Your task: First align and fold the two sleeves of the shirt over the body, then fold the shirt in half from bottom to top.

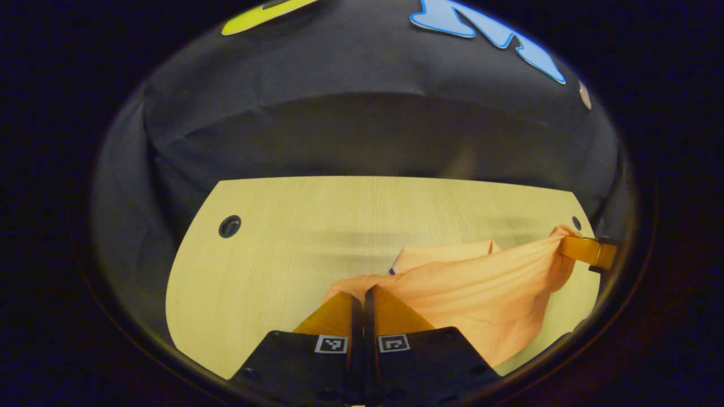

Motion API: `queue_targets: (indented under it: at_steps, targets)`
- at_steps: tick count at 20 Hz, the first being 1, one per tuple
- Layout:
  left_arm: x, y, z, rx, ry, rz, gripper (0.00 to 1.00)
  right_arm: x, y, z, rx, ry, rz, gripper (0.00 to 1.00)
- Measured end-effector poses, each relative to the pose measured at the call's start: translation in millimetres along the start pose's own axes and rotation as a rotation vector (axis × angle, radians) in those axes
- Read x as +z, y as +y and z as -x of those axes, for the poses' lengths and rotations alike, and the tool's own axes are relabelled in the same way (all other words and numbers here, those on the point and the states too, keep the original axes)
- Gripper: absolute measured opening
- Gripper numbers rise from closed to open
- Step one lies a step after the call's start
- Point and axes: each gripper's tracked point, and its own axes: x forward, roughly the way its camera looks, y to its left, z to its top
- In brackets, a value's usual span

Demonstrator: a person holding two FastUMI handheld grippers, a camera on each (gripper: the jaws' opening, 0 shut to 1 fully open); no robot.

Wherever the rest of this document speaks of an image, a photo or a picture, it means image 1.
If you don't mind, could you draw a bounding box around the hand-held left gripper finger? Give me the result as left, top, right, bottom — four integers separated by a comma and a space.
229, 291, 363, 407
363, 284, 501, 407

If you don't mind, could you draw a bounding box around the orange T-shirt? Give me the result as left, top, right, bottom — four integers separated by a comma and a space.
324, 225, 580, 368

